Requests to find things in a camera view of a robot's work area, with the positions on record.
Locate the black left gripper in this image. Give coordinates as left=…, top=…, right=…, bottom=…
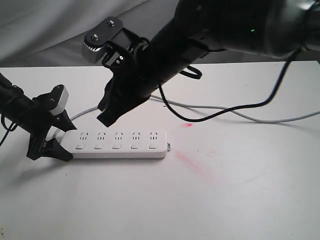
left=26, top=92, right=77, bottom=162

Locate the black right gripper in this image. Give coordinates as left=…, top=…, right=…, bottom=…
left=97, top=27, right=159, bottom=127

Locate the white five-socket power strip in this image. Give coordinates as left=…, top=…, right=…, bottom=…
left=60, top=129, right=171, bottom=160

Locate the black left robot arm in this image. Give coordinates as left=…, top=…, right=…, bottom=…
left=0, top=75, right=76, bottom=162

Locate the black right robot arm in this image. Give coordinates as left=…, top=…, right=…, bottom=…
left=97, top=0, right=320, bottom=127

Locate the grey backdrop cloth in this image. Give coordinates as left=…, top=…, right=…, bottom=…
left=0, top=0, right=320, bottom=69

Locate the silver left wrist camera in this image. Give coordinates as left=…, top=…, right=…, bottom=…
left=49, top=85, right=69, bottom=116

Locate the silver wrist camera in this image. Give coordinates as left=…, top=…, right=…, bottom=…
left=81, top=17, right=123, bottom=64
left=49, top=85, right=69, bottom=116

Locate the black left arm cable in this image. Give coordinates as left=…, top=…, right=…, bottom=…
left=0, top=113, right=20, bottom=147

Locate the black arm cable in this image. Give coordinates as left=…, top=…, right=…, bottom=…
left=0, top=113, right=20, bottom=147
left=157, top=47, right=305, bottom=124

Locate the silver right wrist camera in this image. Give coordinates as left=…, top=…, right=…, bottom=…
left=81, top=17, right=123, bottom=64

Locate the white power cord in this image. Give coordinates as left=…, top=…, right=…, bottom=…
left=51, top=94, right=320, bottom=141

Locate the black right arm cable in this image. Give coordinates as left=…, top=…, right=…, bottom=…
left=157, top=47, right=305, bottom=124

